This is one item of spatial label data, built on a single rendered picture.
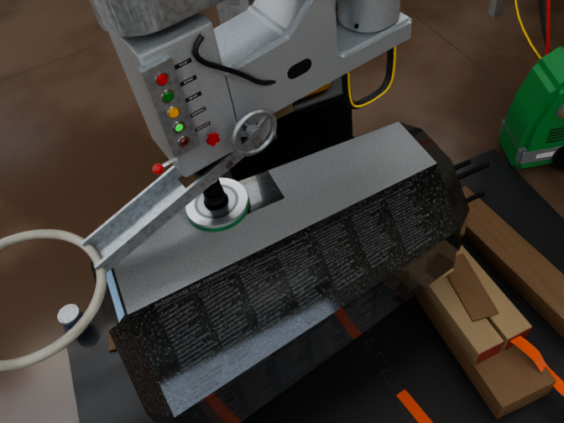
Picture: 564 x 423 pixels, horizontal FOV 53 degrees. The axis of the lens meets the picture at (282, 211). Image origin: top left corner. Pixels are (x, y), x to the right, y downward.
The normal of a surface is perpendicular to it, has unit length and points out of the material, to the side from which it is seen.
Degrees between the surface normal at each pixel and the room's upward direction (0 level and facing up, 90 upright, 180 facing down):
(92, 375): 0
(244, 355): 45
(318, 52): 90
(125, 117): 0
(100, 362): 0
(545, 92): 72
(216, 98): 90
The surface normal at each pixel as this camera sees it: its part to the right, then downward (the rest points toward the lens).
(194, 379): 0.23, 0.02
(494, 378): -0.12, -0.62
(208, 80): 0.56, 0.60
